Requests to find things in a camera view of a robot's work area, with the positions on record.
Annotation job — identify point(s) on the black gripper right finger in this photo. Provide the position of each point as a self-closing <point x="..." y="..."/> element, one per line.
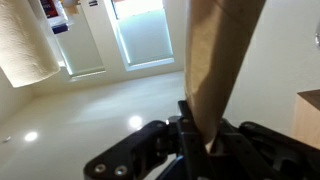
<point x="266" y="153"/>

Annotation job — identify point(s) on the light wooden cabinet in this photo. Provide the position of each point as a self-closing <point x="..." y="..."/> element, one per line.
<point x="308" y="120"/>

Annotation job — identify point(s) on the brown cardboard tube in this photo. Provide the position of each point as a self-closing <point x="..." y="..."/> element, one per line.
<point x="216" y="60"/>

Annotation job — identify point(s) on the round ceiling light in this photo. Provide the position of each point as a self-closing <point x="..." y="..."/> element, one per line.
<point x="135" y="122"/>

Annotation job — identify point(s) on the paper towel roll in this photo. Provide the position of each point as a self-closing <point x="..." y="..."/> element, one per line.
<point x="23" y="43"/>

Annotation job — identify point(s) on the narrow shaded window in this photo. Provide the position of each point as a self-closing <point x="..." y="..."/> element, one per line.
<point x="83" y="50"/>

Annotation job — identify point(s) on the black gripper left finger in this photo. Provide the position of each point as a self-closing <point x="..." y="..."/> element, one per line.
<point x="150" y="150"/>

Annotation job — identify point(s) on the white red printed box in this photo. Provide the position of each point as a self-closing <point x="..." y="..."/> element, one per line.
<point x="53" y="13"/>

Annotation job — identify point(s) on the large bright window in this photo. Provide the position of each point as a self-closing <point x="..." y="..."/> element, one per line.
<point x="143" y="33"/>

